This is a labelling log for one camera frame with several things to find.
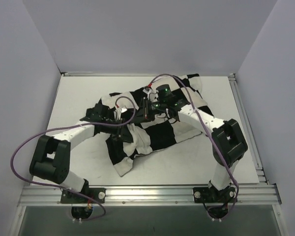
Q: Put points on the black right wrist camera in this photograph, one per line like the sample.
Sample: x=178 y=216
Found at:
x=164 y=93

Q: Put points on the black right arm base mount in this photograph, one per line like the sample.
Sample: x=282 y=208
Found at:
x=212 y=195

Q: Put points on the aluminium back frame rail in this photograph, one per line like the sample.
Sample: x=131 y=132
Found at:
x=78 y=74

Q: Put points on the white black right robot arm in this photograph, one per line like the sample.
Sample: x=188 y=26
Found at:
x=228 y=142

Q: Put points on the black white checkered pillowcase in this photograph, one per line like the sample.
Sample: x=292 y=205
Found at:
x=160 y=133

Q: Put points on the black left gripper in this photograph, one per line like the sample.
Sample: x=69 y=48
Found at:
x=121 y=132

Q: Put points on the aluminium front frame rail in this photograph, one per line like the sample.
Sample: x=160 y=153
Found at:
x=166 y=195

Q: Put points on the aluminium right side rail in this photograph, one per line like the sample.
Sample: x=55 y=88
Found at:
x=247 y=130

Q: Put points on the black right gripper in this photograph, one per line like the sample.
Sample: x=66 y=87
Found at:
x=147 y=111

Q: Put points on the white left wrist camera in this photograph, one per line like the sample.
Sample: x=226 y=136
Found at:
x=121 y=110

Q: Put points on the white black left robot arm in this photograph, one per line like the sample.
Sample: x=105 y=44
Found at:
x=51 y=158

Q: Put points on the aluminium frame rail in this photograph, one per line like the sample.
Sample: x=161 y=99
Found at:
x=166 y=195
x=78 y=74

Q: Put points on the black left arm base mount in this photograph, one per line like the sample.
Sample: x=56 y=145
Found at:
x=92 y=193

